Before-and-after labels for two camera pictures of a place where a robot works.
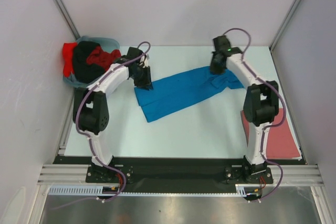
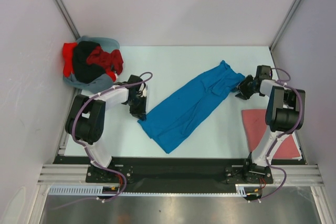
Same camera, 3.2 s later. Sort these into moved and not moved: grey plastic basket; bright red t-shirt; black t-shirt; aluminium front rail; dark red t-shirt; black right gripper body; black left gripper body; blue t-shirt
Moved: blue t-shirt; black right gripper body; black left gripper body
Not moved: black t-shirt; aluminium front rail; dark red t-shirt; grey plastic basket; bright red t-shirt
